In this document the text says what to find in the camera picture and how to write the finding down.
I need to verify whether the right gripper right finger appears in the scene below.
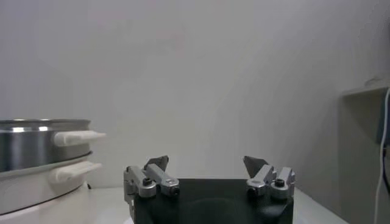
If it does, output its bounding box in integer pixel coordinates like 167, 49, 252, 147
243, 155, 296, 200

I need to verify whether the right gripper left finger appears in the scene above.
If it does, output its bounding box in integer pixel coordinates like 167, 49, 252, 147
122, 155, 181, 211

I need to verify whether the dark power adapter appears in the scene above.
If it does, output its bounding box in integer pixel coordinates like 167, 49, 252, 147
377, 93, 390, 147

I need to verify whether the white power cable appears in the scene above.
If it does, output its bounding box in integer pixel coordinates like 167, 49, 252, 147
373, 87, 390, 224

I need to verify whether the white side table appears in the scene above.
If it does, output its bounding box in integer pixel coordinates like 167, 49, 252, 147
340, 77, 390, 224

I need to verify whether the stainless steel steamer basket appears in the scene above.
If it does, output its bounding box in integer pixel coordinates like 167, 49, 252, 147
0, 118, 107, 173

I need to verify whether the white electric pot base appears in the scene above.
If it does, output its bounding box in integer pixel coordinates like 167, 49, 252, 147
0, 151, 103, 224

